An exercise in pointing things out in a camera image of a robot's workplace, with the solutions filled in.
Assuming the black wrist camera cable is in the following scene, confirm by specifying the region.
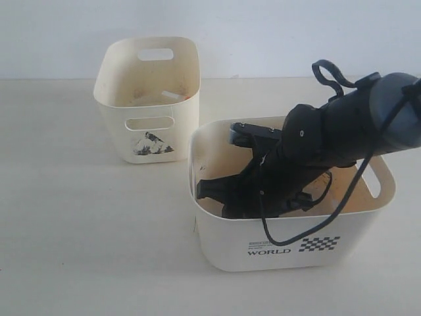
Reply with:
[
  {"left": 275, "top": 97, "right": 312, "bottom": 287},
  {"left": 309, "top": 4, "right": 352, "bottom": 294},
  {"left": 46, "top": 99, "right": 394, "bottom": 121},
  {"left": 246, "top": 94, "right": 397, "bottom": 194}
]
[{"left": 258, "top": 78, "right": 421, "bottom": 246}]

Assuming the clear bottle orange cap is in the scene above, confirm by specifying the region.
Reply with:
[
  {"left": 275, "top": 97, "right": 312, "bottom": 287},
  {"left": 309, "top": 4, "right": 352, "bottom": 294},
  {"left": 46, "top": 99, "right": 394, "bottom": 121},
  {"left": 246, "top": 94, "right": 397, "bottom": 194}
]
[{"left": 161, "top": 91, "right": 189, "bottom": 103}]

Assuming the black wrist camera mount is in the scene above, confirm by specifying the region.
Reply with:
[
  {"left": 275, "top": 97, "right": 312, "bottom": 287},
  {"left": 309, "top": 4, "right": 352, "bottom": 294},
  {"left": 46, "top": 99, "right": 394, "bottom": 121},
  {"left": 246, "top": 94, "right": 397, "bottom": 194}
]
[{"left": 228, "top": 122, "right": 282, "bottom": 148}]

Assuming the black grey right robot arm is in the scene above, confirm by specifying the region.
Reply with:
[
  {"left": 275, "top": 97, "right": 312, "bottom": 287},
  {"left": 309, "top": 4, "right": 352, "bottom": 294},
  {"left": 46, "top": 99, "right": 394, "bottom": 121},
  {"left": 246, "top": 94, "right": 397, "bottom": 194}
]
[{"left": 196, "top": 72, "right": 420, "bottom": 219}]

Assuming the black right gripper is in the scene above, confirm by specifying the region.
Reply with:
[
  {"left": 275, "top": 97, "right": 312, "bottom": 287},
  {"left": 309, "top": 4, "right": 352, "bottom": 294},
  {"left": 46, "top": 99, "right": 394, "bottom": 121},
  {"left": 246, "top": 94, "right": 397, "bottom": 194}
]
[{"left": 196, "top": 132, "right": 332, "bottom": 219}]

